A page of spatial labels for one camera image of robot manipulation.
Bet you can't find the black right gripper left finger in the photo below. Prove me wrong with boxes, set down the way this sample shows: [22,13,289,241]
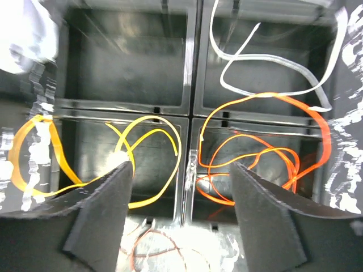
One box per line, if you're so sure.
[1,161,133,271]

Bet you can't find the orange cable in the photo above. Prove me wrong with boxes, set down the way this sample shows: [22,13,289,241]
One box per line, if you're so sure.
[195,92,332,206]

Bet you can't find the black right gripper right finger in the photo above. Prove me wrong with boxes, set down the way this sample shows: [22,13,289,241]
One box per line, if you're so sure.
[230,163,362,271]

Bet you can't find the yellow cable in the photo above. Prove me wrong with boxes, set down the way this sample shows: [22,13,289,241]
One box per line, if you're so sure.
[7,114,182,210]

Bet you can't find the brown cable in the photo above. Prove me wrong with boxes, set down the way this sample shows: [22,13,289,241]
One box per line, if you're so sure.
[120,228,189,272]

